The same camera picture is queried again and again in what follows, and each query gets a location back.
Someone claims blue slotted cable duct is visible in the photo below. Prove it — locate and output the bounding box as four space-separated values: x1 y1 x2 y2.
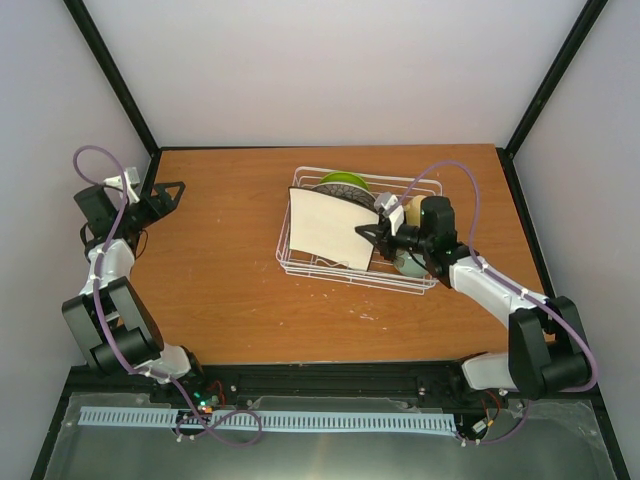
77 406 457 436

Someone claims white wire dish rack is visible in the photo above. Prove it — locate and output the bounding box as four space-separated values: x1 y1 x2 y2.
275 166 444 295

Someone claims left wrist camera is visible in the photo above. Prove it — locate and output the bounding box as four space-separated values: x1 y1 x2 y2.
103 167 140 204

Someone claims small circuit board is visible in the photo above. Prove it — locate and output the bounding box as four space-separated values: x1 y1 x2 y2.
193 380 227 414

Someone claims yellow mug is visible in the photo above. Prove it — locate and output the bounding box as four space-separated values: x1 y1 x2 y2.
404 195 425 227

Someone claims mint green bowl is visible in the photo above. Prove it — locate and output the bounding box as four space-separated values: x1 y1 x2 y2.
392 250 427 278

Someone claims white square plate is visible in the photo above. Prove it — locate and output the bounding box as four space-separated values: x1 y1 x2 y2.
289 187 378 271

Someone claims black frame post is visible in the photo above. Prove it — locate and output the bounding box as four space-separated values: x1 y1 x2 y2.
63 0 160 157
504 0 608 160

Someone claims left black frame post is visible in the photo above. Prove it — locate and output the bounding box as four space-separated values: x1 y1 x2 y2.
63 0 160 157

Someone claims green plate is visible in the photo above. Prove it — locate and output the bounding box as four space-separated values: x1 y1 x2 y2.
319 171 369 191

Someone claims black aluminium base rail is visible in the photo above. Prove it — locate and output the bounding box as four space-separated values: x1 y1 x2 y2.
67 357 599 416

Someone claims patterned round plate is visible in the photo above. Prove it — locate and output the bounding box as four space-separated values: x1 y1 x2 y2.
312 182 375 211

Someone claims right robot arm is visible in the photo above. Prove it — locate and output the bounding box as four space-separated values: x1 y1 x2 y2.
355 195 596 400

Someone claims right black frame post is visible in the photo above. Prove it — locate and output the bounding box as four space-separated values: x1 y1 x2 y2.
504 0 608 160

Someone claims metal base sheet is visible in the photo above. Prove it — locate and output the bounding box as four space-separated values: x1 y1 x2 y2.
33 394 628 479

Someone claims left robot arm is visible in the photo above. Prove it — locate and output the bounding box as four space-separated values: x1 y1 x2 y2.
62 182 208 403

